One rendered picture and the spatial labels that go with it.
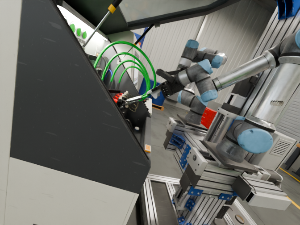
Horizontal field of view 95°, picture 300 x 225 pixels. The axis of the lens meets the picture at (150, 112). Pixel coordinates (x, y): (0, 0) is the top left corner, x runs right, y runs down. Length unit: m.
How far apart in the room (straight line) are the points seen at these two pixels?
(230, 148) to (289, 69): 0.43
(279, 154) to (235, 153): 0.54
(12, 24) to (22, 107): 0.28
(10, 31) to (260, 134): 0.98
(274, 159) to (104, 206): 1.17
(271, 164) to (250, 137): 0.69
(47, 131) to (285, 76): 0.96
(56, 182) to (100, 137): 0.31
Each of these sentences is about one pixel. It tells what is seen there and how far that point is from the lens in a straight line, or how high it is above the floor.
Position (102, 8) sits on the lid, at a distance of 0.87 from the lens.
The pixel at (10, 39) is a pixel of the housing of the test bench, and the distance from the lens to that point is 0.69.
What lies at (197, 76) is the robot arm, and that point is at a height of 1.37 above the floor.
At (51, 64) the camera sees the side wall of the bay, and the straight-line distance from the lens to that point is 0.61.
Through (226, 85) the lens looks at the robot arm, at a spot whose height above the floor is 1.39.
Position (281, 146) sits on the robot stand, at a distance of 1.34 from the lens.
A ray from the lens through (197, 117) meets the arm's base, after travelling 1.26.
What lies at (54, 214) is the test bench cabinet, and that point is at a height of 0.53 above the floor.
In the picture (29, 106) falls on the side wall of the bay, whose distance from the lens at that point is 0.69.
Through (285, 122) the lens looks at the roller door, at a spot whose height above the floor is 1.33.
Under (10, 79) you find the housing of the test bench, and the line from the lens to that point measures 0.71.
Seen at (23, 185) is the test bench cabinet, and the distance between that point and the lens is 0.91.
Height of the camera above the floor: 1.32
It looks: 16 degrees down
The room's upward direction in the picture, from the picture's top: 21 degrees clockwise
